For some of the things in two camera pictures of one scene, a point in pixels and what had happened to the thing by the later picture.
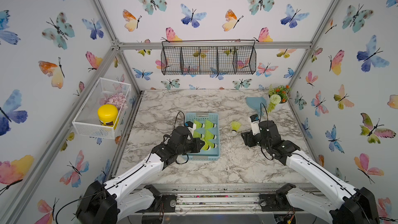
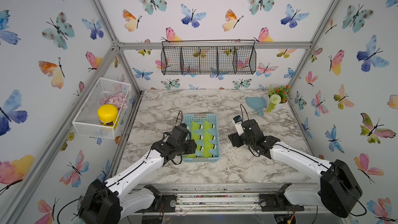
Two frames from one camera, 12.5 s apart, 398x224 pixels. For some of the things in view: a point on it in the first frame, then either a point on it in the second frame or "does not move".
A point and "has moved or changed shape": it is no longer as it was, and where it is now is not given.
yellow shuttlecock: [197, 135] does not move
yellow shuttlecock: [209, 136] does not move
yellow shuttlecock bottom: [209, 125] does not move
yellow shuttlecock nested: [236, 126] has moved or changed shape
